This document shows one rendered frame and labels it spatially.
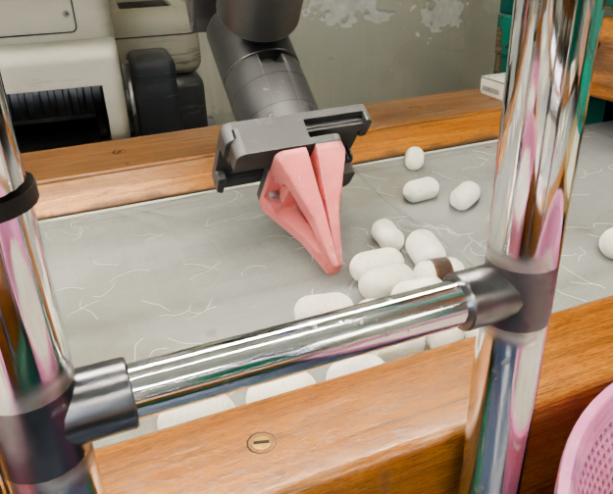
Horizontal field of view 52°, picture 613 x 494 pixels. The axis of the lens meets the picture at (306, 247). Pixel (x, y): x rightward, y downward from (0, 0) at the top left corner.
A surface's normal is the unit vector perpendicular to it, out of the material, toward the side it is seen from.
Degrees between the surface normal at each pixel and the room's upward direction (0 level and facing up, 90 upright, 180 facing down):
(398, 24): 90
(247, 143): 39
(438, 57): 90
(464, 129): 45
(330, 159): 61
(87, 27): 98
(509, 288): 56
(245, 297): 0
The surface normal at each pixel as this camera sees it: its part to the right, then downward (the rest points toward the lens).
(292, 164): 0.32, -0.07
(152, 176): 0.25, -0.33
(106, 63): 0.29, 0.55
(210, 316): -0.03, -0.89
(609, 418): 0.63, 0.08
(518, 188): -0.65, 0.36
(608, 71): -0.86, -0.15
